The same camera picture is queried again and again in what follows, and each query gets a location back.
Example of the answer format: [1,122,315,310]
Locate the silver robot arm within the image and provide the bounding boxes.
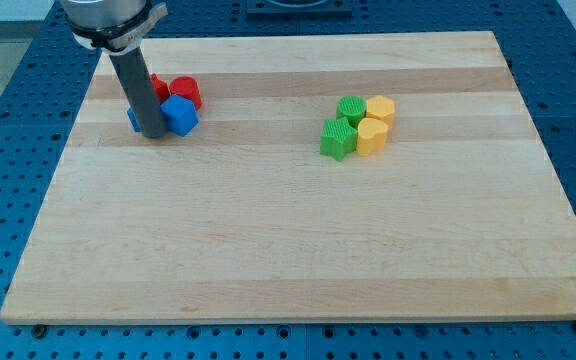
[59,0,168,56]

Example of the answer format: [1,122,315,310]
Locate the green star block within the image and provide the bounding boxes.
[320,117,358,162]

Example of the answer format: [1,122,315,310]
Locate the red star block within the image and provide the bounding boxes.
[150,73,170,104]

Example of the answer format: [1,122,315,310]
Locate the wooden board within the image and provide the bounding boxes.
[0,31,576,325]

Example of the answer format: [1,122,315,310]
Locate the yellow heart block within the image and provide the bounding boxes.
[356,118,390,156]

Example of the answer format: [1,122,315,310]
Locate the green cylinder block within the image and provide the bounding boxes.
[336,95,367,128]

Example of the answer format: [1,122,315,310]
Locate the yellow hexagon block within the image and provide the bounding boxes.
[365,95,396,128]

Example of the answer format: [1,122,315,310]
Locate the blue cube block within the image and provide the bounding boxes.
[161,95,199,137]

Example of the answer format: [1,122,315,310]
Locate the red cylinder block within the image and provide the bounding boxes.
[169,76,203,110]

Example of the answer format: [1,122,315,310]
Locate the blue block behind rod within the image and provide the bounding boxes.
[126,108,141,132]

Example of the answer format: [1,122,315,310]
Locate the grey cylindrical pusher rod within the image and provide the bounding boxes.
[110,47,167,138]

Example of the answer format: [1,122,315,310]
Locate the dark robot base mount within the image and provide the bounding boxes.
[246,0,354,17]

